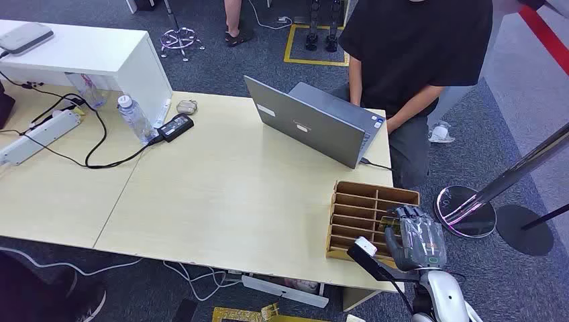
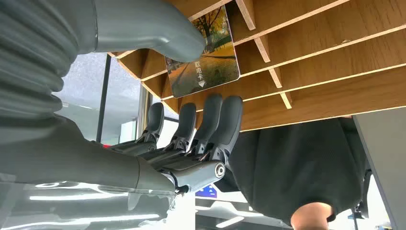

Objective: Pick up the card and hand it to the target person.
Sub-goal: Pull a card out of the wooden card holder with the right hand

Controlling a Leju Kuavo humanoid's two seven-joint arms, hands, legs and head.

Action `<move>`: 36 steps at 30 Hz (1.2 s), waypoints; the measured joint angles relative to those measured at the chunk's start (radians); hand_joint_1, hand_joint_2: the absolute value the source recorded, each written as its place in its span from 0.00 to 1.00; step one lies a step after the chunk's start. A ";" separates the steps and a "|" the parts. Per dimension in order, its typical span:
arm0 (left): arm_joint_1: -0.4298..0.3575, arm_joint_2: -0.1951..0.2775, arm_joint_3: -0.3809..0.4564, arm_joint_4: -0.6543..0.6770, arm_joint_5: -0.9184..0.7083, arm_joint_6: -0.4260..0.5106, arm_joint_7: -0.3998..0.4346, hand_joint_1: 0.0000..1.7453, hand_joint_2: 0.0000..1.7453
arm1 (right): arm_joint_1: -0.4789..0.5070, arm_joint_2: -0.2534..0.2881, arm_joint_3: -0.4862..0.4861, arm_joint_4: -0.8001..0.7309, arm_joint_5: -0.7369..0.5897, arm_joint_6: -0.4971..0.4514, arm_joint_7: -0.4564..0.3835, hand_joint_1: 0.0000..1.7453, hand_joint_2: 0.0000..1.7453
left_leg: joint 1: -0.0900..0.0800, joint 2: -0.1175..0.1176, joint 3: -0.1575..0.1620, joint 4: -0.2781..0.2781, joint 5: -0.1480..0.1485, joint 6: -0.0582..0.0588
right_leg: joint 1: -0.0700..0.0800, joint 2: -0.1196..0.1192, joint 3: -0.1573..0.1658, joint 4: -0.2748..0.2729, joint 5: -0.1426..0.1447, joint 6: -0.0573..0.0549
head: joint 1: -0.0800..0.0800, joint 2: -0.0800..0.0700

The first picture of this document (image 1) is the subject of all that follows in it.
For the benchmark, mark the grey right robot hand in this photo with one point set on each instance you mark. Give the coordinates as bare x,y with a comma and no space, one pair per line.
420,244

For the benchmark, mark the yellow-green card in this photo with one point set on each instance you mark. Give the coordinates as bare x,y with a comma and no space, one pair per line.
386,221

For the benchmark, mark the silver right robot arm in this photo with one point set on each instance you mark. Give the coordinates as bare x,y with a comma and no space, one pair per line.
444,295

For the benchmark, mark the wooden slotted card organizer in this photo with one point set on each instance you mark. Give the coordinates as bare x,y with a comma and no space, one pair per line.
355,213

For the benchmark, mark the person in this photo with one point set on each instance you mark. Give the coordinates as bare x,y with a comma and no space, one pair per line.
413,53

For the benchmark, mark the standing person's leg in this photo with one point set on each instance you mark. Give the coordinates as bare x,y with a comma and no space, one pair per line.
234,22

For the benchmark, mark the black stanchion base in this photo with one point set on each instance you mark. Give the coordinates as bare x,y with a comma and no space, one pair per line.
524,231

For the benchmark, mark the grey laptop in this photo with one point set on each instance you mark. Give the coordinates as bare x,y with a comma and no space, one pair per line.
311,122

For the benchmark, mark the black robot legs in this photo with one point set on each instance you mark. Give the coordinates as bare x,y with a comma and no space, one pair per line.
321,26

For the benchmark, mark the red barrier belt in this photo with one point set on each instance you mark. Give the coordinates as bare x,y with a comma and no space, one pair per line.
544,35

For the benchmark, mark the black power adapter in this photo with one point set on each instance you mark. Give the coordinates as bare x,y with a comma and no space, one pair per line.
176,127

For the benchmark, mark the grey earbud case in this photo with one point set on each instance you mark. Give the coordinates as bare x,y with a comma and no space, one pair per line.
186,107

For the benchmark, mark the clear plastic water bottle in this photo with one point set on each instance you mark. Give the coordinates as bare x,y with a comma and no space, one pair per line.
135,119

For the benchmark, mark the chrome chair base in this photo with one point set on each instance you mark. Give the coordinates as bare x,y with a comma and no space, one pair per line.
180,39

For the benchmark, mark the clear plastic cup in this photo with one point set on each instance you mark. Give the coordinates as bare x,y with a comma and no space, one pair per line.
89,91

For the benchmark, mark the white desk riser shelf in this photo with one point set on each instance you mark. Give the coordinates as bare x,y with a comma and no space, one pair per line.
89,55

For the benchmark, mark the black monitor edge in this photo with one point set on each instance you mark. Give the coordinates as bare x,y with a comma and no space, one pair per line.
4,106

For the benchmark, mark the grey flat device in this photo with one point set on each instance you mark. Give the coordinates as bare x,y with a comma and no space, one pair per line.
24,37

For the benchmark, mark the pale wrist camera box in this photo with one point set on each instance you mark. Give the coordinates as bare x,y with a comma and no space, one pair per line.
365,246

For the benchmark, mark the chrome stanchion post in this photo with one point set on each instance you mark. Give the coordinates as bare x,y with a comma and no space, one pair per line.
498,184

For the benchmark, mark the yellow floor frame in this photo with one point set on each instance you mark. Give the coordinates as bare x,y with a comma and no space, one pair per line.
249,314

